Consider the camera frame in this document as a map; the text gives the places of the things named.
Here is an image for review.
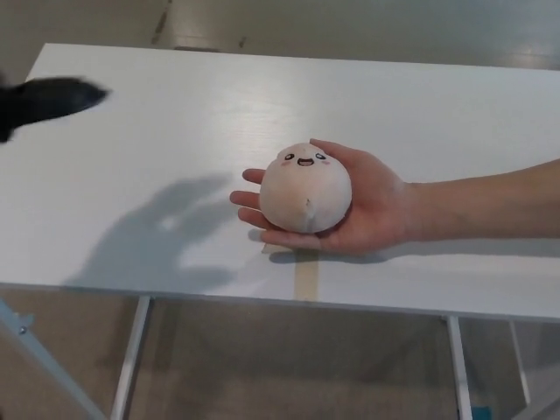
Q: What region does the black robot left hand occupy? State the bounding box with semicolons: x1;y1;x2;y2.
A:
0;76;110;144

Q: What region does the person's bare hand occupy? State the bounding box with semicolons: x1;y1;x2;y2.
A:
229;138;422;257

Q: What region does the pink dumpling plush toy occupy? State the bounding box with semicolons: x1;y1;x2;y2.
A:
258;146;354;234

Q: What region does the person's bare forearm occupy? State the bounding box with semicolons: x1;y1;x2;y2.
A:
413;157;560;242

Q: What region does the white metal table leg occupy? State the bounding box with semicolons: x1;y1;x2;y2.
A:
508;321;533;410
446;315;476;420
108;296;152;420

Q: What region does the light blue metal frame bar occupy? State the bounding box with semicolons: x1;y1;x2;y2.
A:
0;298;107;420

